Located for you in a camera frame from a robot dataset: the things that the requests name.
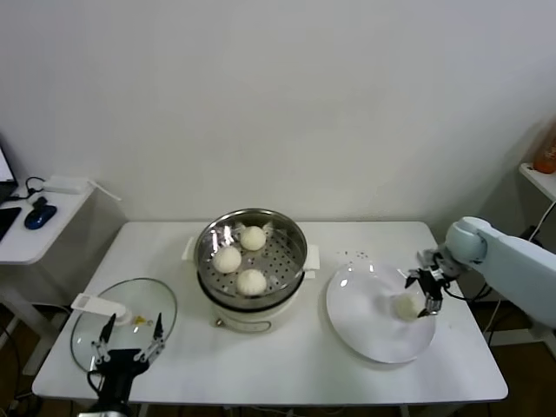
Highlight black cable with plug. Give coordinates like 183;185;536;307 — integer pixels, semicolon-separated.
8;175;49;209

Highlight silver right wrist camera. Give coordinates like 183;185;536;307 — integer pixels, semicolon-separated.
416;247;445;268

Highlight white side table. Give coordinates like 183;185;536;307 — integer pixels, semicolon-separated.
0;175;128;377

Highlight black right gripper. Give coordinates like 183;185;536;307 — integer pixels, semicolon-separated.
404;267;453;319

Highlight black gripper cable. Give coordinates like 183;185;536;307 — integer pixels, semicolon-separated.
86;369;105;407
440;277;492;301

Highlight glass lid with white handle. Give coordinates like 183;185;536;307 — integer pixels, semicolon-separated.
69;277;178;375

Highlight black flat pad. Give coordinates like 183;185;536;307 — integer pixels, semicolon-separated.
0;207;22;242

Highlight black laptop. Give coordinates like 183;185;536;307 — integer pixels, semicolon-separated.
0;134;19;205

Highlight white round plate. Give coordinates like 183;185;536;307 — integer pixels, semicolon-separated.
325;261;437;364

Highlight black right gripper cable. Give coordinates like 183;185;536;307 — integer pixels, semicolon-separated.
440;277;492;301

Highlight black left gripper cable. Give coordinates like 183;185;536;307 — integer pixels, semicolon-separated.
86;369;105;407

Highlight white steamed baozi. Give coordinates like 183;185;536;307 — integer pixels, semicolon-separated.
240;226;266;252
212;246;242;275
392;293;422;323
236;268;267;297

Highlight orange bottle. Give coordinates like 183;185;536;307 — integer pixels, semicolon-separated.
532;125;556;174

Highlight blue computer mouse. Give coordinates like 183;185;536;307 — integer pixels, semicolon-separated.
23;203;57;230

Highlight perforated steel steamer basket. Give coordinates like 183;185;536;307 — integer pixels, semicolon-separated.
192;208;308;301

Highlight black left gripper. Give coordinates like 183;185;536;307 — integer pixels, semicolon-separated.
89;311;167;417

